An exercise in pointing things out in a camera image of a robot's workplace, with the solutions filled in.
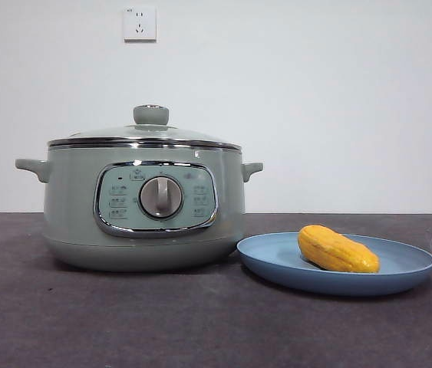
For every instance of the glass lid with green knob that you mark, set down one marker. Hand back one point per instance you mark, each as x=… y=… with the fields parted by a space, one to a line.
x=151 y=114

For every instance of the yellow corn cob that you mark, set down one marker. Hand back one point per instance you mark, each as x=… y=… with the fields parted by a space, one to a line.
x=334 y=251

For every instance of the light blue round plate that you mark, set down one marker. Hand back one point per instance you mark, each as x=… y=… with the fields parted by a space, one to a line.
x=273 y=260

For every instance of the pale green electric steamer pot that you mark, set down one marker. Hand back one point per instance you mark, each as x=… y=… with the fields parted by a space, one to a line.
x=73 y=199

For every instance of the white wall power socket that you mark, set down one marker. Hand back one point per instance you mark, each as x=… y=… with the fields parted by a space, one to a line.
x=140 y=23

